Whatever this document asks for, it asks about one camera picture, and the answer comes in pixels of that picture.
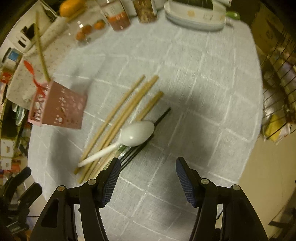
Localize grey checked tablecloth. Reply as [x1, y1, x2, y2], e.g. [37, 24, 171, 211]
[29, 12, 262, 240]

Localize floral cloth on cabinet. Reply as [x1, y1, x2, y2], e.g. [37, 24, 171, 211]
[6, 6, 112, 110]

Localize stacked white plates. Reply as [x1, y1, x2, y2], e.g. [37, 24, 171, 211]
[164, 1, 226, 32]

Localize red goji berry jar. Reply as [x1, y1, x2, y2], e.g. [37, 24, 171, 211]
[97, 0, 130, 31]

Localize black wire rack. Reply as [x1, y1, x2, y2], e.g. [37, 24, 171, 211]
[257, 27, 295, 143]

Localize pink utensil holder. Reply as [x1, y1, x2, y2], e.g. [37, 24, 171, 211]
[28, 81, 87, 129]

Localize red plastic spoon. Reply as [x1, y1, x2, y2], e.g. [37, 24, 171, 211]
[23, 60, 46, 91]

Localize blue label jar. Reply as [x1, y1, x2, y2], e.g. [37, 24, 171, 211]
[2, 47, 23, 69]

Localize white bowl green handle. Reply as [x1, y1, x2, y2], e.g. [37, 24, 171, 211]
[168, 1, 241, 21]

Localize glass jar with oranges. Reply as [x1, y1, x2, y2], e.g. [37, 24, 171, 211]
[68, 8, 109, 47]

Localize white air fryer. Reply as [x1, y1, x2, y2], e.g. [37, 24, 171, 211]
[8, 20, 35, 53]

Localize dried slices jar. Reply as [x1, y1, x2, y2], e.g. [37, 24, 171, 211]
[132, 0, 158, 23]

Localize large orange fruit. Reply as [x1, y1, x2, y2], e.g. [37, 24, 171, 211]
[59, 0, 86, 18]

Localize black chopstick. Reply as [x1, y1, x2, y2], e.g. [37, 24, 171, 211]
[119, 107, 171, 171]

